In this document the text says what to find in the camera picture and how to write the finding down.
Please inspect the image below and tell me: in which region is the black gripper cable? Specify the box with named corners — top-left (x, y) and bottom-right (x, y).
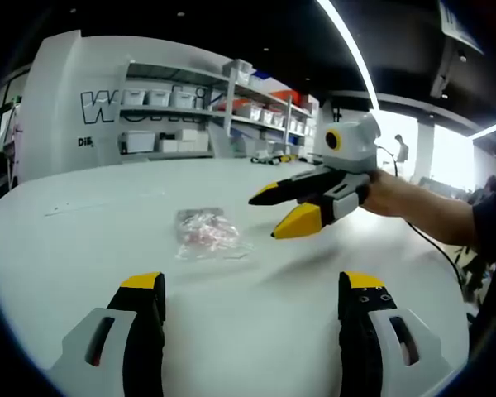
top-left (375, 144), bottom-right (466, 290)

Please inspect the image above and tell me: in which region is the long ceiling light strip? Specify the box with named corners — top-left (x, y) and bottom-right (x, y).
top-left (315, 0), bottom-right (382, 112)

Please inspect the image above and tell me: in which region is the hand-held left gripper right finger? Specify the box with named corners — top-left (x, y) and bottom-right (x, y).
top-left (337, 270), bottom-right (455, 397)

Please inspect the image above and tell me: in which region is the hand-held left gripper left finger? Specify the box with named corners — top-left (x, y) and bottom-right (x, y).
top-left (49, 271), bottom-right (167, 397)

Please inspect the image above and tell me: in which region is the group of white storage boxes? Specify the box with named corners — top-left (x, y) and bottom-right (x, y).
top-left (122, 65), bottom-right (315, 154)

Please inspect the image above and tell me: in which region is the folding stand with pink cloth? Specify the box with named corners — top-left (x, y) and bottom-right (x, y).
top-left (0, 94), bottom-right (24, 187)

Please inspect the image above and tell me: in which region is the clear resealable bag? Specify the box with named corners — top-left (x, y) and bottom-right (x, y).
top-left (174, 206), bottom-right (255, 262)

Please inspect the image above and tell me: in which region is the grey shelving unit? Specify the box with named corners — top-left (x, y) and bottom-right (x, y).
top-left (117, 57), bottom-right (317, 161)

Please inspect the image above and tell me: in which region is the idle white gripper device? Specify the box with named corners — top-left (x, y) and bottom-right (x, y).
top-left (250, 149), bottom-right (301, 166)

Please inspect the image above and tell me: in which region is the person's right hand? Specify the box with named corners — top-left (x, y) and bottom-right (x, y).
top-left (357, 167), bottom-right (402, 218)

